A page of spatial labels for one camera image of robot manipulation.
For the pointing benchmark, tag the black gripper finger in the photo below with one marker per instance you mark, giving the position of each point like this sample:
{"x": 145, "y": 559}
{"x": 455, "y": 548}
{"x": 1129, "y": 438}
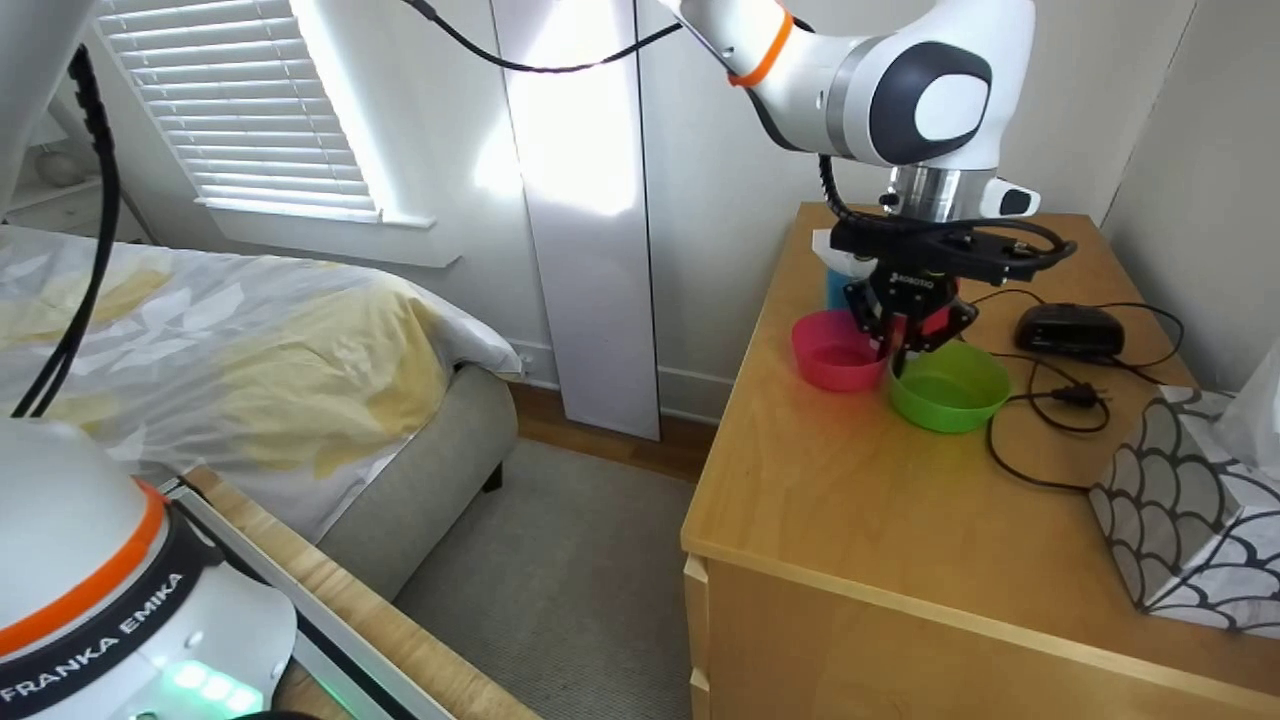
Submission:
{"x": 913, "y": 336}
{"x": 870, "y": 318}

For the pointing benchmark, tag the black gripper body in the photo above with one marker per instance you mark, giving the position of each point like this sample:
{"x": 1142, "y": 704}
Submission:
{"x": 922, "y": 266}

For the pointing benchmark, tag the pink plastic bowl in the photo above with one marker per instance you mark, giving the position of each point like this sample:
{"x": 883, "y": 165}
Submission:
{"x": 837, "y": 354}

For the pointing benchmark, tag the green plastic bowl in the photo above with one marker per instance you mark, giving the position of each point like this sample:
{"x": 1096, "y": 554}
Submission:
{"x": 948, "y": 391}

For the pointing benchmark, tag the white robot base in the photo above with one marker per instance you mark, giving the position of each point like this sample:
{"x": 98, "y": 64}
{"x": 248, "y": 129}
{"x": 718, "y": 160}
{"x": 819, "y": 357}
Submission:
{"x": 112, "y": 604}

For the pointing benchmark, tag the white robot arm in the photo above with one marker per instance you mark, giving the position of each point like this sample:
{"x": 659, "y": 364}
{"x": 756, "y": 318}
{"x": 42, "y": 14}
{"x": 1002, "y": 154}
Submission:
{"x": 909, "y": 129}

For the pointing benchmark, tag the blue plastic cup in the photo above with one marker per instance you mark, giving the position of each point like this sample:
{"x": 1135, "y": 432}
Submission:
{"x": 843, "y": 294}

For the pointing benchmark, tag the white crumpled tissue in cup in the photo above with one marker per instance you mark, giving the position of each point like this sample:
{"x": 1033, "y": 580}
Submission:
{"x": 827, "y": 250}

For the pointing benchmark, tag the black computer mouse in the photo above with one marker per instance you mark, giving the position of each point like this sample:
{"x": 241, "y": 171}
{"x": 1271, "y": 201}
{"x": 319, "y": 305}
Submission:
{"x": 1068, "y": 329}

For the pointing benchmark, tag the wooden dresser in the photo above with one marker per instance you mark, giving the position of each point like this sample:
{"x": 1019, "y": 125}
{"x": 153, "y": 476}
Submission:
{"x": 846, "y": 567}

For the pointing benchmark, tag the scale-patterned tissue box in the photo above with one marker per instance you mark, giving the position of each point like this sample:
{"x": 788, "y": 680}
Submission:
{"x": 1194, "y": 533}

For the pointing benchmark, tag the white tissue in box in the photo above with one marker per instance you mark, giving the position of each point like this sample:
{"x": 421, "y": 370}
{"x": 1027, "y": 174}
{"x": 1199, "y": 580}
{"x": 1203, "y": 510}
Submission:
{"x": 1250, "y": 426}

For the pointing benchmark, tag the white leaning board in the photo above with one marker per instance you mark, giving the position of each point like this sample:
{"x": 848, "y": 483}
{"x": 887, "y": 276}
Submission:
{"x": 583, "y": 171}

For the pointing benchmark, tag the bed with yellow-white sheet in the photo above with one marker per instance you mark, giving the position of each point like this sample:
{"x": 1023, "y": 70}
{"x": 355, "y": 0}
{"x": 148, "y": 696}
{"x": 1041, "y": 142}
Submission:
{"x": 355, "y": 405}

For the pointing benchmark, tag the wooden robot table edge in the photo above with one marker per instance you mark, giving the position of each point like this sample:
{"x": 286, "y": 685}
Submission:
{"x": 359, "y": 653}

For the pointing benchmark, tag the white window blinds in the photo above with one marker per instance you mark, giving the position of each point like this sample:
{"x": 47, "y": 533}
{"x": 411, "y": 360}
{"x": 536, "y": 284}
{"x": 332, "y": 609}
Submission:
{"x": 252, "y": 104}

